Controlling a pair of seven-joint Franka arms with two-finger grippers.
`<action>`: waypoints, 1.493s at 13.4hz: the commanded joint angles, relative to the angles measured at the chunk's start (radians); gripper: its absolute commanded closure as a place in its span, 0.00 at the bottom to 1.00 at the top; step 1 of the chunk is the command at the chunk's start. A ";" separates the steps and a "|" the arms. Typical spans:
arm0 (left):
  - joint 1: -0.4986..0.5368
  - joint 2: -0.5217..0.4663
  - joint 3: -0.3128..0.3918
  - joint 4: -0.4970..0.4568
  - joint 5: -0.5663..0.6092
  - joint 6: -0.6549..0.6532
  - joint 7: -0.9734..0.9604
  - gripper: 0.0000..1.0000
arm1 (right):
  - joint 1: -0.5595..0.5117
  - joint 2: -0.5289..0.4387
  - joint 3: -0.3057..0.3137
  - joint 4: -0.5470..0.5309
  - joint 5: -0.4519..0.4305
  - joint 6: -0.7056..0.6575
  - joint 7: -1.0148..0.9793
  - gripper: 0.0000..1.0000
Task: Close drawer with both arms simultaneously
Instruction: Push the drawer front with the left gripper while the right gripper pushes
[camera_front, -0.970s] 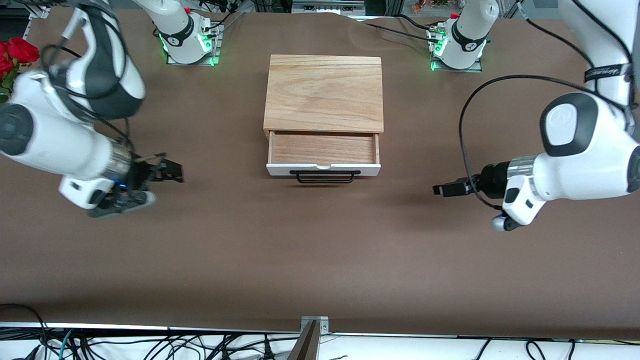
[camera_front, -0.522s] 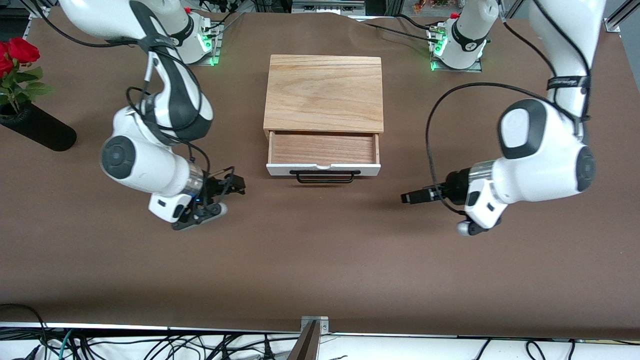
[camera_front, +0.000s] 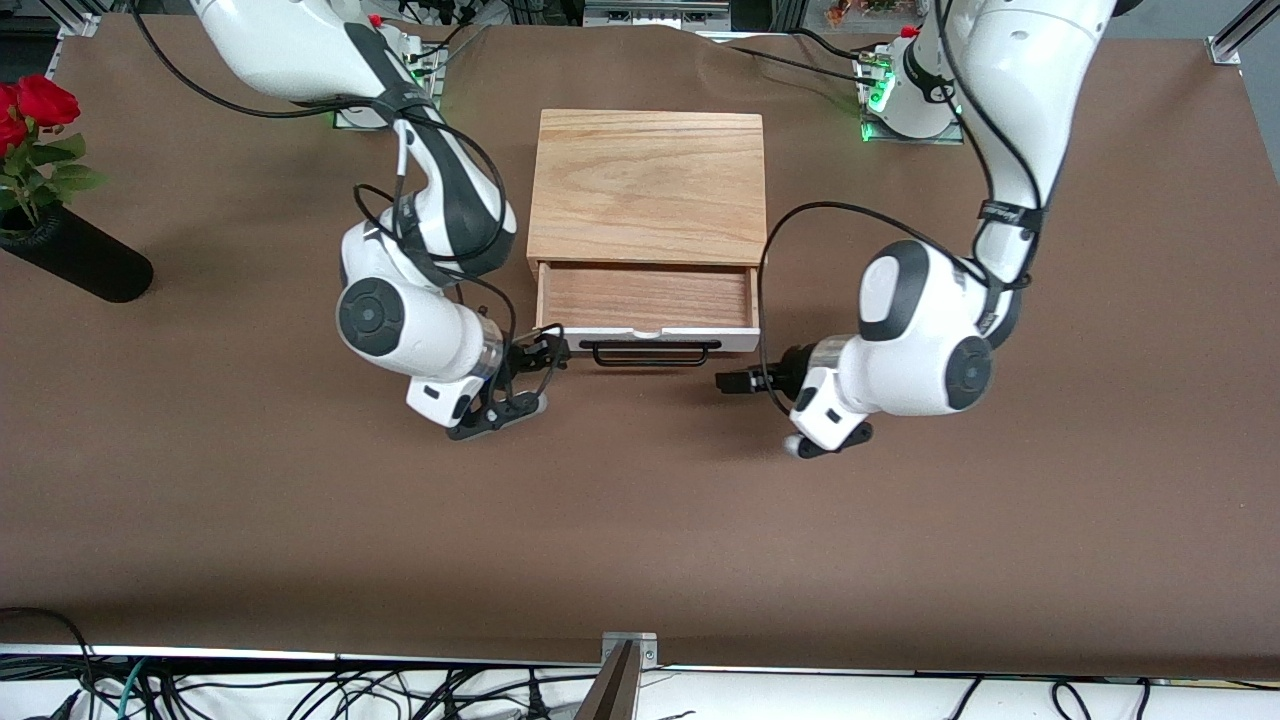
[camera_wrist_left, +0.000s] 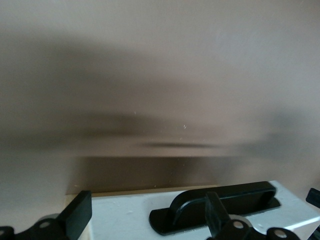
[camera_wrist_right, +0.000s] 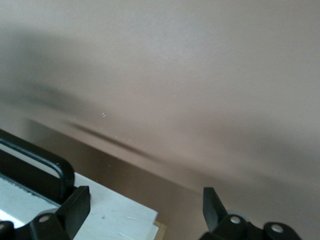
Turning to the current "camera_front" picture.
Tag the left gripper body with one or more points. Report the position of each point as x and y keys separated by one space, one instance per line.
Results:
x=793 y=367

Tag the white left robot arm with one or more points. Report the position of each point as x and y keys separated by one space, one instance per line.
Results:
x=1030 y=90

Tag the wooden drawer cabinet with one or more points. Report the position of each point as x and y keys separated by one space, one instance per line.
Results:
x=650 y=185

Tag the brown table cover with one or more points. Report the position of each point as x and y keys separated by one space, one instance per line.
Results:
x=640 y=500

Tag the grey background device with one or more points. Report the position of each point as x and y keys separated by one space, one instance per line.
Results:
x=650 y=15

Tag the black cylindrical vase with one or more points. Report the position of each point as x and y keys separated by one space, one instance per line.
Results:
x=90 y=265

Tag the colourful background objects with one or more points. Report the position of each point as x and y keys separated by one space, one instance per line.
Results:
x=860 y=10

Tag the large red rose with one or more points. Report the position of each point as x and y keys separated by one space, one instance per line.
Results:
x=48 y=98

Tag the small red rose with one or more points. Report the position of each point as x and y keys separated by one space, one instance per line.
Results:
x=8 y=125

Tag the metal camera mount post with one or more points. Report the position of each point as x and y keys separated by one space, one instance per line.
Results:
x=615 y=690

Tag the aluminium frame profile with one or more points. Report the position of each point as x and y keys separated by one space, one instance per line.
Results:
x=1230 y=45
x=80 y=18

